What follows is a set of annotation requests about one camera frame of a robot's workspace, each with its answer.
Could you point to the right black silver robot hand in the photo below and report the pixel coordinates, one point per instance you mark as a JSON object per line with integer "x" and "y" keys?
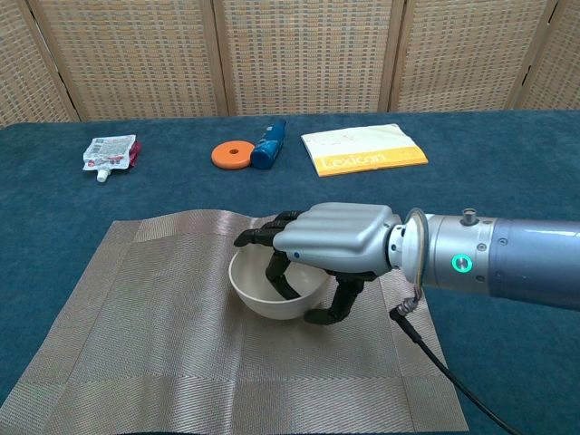
{"x": 340, "y": 235}

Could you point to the white bowl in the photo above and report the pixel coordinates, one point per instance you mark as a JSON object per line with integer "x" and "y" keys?
{"x": 254, "y": 294}

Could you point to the beige woven placemat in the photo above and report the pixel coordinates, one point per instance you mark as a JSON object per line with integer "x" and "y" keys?
{"x": 158, "y": 340}

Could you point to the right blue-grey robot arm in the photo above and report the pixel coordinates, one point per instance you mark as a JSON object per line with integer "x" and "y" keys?
{"x": 512, "y": 258}

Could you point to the yellow white Lexicon book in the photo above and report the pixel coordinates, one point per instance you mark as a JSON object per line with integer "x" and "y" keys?
{"x": 362, "y": 147}

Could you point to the blue bottle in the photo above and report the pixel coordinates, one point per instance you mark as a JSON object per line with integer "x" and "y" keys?
{"x": 267, "y": 149}

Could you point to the orange disc with hole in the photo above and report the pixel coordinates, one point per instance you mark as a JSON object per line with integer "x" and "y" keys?
{"x": 224, "y": 157}

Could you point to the woven bamboo folding screen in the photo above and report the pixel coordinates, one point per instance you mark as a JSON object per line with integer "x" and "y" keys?
{"x": 308, "y": 54}

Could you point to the blue carpet table cover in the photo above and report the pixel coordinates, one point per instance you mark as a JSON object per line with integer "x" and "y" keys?
{"x": 498, "y": 362}

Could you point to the white spout pouch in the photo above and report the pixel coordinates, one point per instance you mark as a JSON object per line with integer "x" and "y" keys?
{"x": 109, "y": 151}

